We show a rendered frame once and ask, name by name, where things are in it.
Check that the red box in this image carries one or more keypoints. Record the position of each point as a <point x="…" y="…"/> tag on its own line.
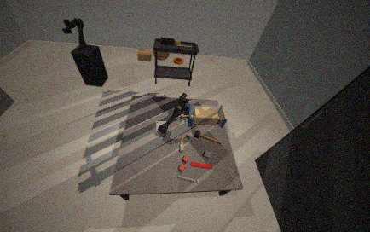
<point x="182" y="167"/>
<point x="185" y="159"/>

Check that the red flat bar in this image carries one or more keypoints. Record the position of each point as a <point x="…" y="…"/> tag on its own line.
<point x="201" y="165"/>

